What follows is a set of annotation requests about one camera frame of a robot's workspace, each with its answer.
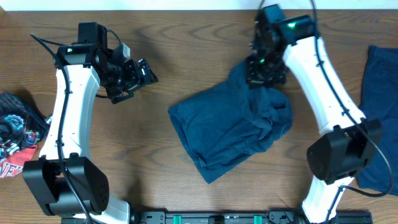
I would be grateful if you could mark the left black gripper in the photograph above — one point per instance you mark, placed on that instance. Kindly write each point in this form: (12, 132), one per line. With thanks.
(135, 81)

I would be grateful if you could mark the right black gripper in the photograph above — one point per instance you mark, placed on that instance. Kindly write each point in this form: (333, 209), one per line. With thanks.
(256, 79)

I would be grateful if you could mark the dark blue shorts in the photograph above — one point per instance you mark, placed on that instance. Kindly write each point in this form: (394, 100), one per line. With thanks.
(222, 126)

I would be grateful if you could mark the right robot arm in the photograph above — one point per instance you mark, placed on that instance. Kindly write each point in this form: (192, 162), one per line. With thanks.
(347, 142)

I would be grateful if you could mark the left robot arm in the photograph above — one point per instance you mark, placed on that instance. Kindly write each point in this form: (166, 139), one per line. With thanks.
(64, 180)

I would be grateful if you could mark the small black metal cylinder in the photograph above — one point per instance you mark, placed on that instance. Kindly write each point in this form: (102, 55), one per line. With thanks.
(48, 119)

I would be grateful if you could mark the red printed garment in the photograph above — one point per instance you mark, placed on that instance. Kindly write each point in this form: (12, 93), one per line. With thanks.
(13, 165)

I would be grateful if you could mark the dark blue garment at right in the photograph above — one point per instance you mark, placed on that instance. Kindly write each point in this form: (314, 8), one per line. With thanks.
(379, 100)

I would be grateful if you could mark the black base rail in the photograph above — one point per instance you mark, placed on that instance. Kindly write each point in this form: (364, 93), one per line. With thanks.
(271, 217)

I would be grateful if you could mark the black printed t-shirt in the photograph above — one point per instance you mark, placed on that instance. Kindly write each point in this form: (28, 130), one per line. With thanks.
(21, 126)

